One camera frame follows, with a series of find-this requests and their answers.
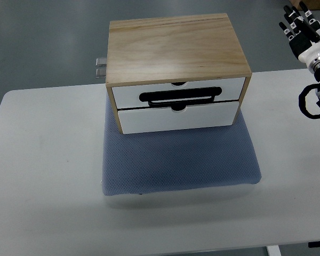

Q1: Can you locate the lower metal clamp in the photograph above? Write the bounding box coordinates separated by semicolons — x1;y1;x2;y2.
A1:
95;68;106;78

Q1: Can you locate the black drawer handle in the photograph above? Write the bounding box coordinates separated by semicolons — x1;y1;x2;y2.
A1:
139;86;222;108

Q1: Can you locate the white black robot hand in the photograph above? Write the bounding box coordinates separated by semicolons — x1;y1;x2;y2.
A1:
279;1;320;73

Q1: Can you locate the white drawer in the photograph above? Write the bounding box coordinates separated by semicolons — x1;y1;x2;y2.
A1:
113;77;245;109
118;101;239;134

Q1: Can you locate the upper metal clamp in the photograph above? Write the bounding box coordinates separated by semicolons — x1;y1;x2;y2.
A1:
95;57;107;67

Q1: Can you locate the black table control panel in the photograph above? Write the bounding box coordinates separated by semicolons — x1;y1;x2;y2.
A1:
308;241;320;248

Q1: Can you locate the black looped cable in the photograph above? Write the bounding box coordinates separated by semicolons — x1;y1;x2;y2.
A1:
298;82;320;119

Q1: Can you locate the wooden drawer cabinet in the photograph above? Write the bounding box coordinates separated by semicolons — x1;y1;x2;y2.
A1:
106;13;252;134

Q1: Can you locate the blue grey mesh cushion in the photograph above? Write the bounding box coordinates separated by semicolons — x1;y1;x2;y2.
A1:
102;102;261;196

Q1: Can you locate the white table leg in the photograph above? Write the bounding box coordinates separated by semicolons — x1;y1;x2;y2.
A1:
266;245;282;256

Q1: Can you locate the cardboard box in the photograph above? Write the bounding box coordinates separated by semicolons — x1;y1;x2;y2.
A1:
290;0;320;11

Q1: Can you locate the metal clamp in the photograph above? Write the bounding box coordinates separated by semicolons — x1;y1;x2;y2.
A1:
95;57;107;67
95;68;106;78

